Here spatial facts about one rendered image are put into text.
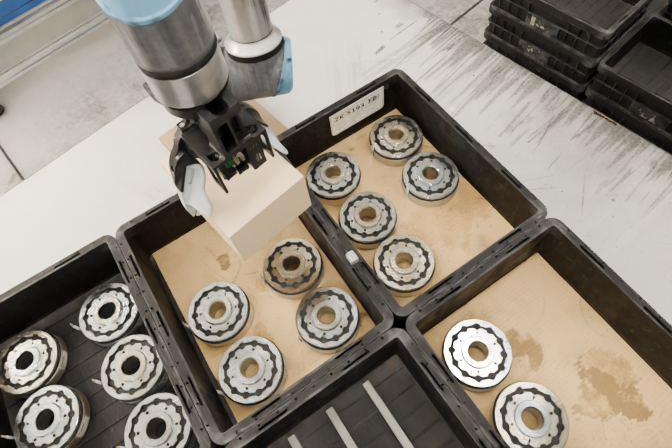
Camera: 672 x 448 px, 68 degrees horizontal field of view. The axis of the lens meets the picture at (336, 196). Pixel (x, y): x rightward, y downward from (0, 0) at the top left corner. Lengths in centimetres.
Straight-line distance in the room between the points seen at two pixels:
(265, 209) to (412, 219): 37
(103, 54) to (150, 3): 235
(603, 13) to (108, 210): 156
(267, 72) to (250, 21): 11
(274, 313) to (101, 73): 198
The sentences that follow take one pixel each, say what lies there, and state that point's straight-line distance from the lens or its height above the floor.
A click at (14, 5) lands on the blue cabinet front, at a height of 37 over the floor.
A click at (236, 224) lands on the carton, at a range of 62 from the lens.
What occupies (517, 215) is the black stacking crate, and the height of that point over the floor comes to 87.
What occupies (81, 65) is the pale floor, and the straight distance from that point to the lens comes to 277.
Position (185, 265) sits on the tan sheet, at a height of 83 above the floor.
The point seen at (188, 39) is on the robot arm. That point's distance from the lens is 45.
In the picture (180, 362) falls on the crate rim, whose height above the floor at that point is 93.
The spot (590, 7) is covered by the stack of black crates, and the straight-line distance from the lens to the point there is 190.
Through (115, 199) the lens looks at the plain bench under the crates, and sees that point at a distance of 126.
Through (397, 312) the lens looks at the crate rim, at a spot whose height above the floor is 93.
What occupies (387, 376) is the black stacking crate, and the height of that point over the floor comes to 83.
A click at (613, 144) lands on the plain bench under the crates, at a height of 70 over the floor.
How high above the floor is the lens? 165
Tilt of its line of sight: 60 degrees down
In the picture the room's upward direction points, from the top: 10 degrees counter-clockwise
